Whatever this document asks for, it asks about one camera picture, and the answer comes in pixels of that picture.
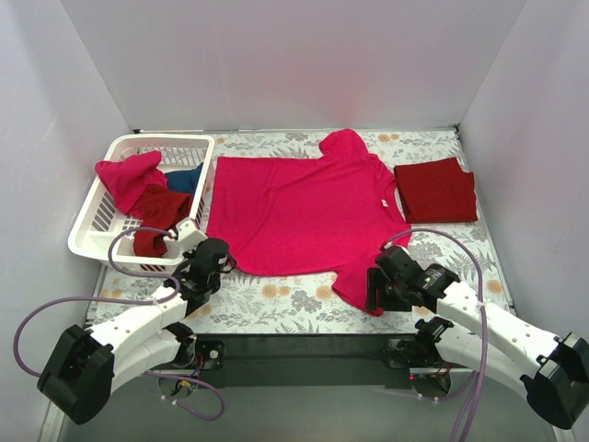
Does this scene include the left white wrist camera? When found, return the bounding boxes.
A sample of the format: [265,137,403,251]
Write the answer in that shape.
[166,217,207,259]

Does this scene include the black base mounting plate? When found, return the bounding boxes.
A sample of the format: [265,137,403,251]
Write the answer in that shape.
[166,333,441,389]

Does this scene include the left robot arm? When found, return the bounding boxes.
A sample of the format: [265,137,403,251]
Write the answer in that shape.
[37,238,236,425]

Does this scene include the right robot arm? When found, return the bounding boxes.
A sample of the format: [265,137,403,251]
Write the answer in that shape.
[367,246,588,430]

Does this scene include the folded dark red t shirt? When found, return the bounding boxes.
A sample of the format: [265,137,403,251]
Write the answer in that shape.
[394,157,478,224]

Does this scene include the pink t shirt in basket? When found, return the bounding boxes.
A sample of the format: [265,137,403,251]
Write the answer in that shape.
[95,151,167,215]

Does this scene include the bright pink t shirt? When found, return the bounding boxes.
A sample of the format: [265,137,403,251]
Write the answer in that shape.
[207,129,410,317]

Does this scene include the blue t shirt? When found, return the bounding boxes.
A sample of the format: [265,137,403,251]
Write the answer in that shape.
[165,164,203,195]

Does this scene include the dark red crumpled t shirt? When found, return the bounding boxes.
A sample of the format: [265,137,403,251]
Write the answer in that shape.
[132,184,192,258]

